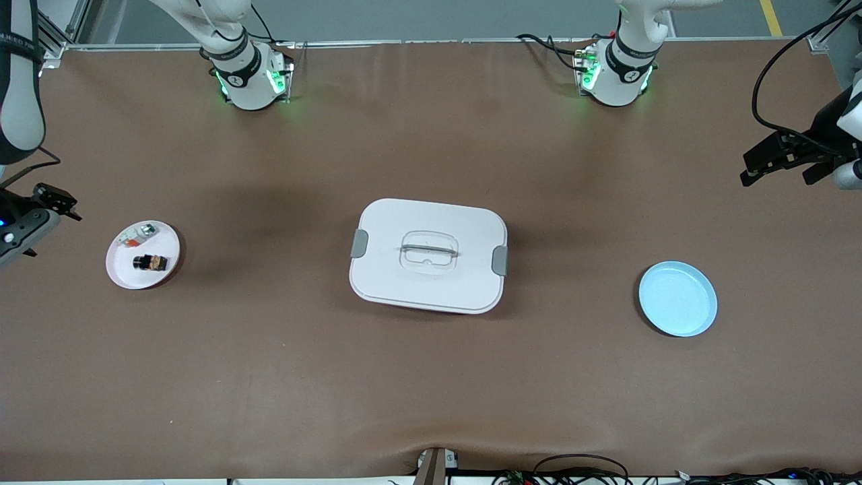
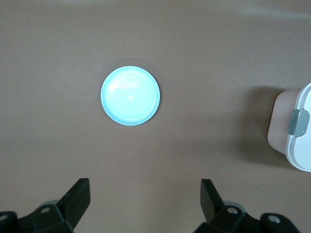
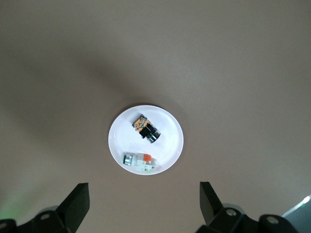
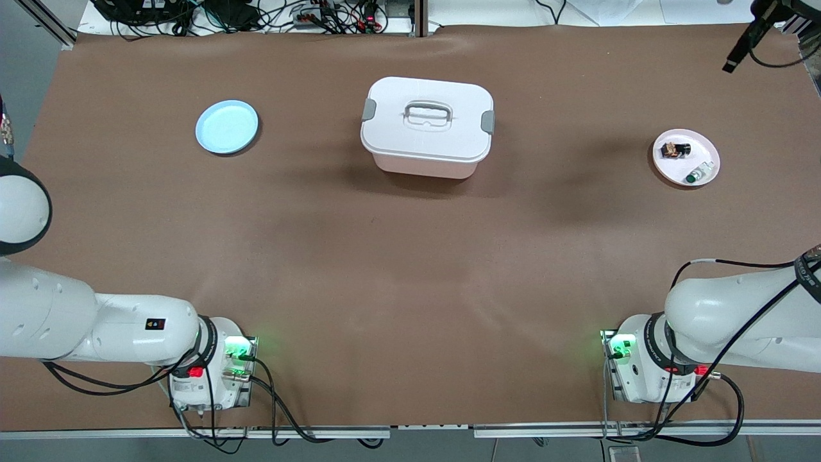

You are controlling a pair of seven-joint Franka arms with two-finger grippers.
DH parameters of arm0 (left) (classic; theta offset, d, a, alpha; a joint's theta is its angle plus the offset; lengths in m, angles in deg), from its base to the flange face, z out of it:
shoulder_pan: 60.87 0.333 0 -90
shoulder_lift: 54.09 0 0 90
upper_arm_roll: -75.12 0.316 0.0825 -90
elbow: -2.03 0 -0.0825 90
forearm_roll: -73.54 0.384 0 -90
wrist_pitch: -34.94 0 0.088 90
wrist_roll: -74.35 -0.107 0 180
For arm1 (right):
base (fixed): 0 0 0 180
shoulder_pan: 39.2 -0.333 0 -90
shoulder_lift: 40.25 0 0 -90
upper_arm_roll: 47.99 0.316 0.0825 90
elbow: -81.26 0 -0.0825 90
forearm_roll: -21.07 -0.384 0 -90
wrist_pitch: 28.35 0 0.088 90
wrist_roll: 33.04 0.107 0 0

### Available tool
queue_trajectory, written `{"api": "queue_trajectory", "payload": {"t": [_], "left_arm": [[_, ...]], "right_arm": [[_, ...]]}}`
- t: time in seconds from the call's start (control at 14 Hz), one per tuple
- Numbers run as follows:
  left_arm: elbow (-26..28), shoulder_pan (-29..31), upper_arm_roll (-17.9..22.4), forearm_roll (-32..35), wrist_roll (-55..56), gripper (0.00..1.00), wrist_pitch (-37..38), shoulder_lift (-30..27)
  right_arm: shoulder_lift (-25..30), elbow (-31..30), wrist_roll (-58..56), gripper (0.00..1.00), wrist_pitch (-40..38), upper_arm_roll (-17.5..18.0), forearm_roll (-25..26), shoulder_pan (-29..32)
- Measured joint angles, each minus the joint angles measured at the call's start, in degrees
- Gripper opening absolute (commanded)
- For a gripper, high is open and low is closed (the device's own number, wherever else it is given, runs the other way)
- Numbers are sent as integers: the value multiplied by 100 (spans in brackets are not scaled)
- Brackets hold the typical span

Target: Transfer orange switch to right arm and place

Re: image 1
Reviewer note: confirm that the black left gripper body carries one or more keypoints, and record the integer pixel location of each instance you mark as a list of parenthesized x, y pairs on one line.
[(823, 126)]

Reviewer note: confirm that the orange and black switch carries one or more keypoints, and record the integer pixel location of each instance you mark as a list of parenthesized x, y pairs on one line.
[(149, 263)]

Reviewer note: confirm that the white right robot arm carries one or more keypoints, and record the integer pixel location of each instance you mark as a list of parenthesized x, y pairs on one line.
[(20, 101)]

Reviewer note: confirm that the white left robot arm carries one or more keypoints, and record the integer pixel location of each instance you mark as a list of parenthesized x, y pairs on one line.
[(626, 67)]

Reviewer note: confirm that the pink round plate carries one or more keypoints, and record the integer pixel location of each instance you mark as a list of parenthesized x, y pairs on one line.
[(145, 279)]

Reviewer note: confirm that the light blue round plate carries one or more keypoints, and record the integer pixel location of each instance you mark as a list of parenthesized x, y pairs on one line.
[(677, 300)]

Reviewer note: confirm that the white lidded storage box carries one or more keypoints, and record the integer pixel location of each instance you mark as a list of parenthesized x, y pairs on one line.
[(431, 283)]

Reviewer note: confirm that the brown table mat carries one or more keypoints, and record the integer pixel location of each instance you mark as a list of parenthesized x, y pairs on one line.
[(431, 377)]

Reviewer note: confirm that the aluminium frame post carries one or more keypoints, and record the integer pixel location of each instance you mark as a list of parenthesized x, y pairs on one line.
[(818, 42), (57, 47)]

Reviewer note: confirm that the aluminium table edge rail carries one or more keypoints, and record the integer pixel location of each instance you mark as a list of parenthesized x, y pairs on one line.
[(350, 44)]

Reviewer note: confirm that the brown camera mount post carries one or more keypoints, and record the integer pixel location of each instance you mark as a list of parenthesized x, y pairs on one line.
[(434, 468)]

